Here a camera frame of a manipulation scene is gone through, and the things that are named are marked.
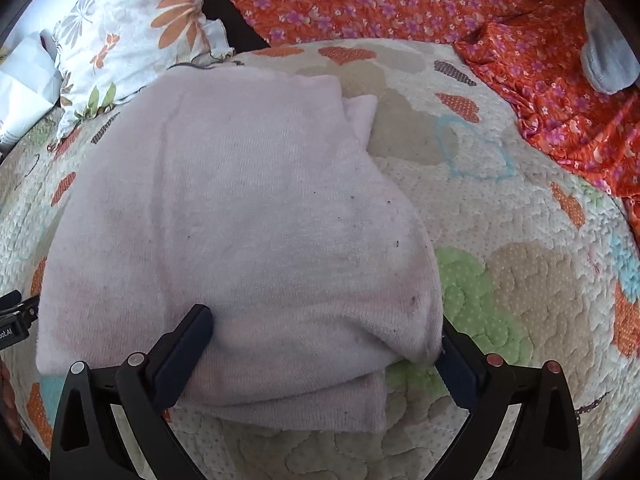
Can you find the white plastic package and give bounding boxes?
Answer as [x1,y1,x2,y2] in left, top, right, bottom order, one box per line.
[0,32,62,154]

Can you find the red floral bed sheet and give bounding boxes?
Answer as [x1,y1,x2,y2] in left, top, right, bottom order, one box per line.
[230,0,639,226]

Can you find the white floral pillow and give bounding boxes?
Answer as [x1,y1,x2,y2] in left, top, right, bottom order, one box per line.
[52,0,233,141]

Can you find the pale pink knit sweater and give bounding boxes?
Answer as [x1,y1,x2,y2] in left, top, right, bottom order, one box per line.
[36,65,442,432]

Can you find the grey white sock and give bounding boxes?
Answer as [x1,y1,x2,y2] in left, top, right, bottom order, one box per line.
[580,0,639,96]

